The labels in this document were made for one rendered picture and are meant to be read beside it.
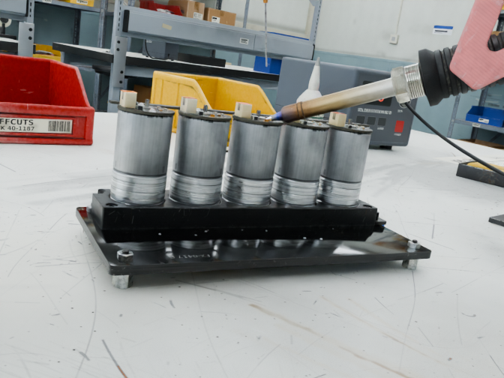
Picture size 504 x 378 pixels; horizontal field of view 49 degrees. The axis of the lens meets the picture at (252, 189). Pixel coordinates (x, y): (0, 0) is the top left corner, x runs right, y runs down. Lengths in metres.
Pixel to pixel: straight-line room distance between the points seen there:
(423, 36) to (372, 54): 0.60
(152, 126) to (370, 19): 5.92
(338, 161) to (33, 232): 0.15
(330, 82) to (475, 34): 0.46
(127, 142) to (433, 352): 0.15
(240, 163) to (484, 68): 0.11
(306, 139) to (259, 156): 0.03
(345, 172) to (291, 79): 0.46
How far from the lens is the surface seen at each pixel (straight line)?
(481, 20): 0.24
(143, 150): 0.24
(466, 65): 0.24
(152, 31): 2.84
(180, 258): 0.22
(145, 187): 0.25
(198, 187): 0.26
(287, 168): 0.28
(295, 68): 0.75
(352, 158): 0.30
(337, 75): 0.68
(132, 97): 0.25
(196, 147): 0.25
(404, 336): 0.22
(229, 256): 0.23
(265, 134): 0.26
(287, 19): 6.36
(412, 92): 0.25
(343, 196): 0.30
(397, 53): 5.88
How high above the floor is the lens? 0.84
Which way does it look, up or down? 13 degrees down
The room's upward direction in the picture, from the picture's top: 9 degrees clockwise
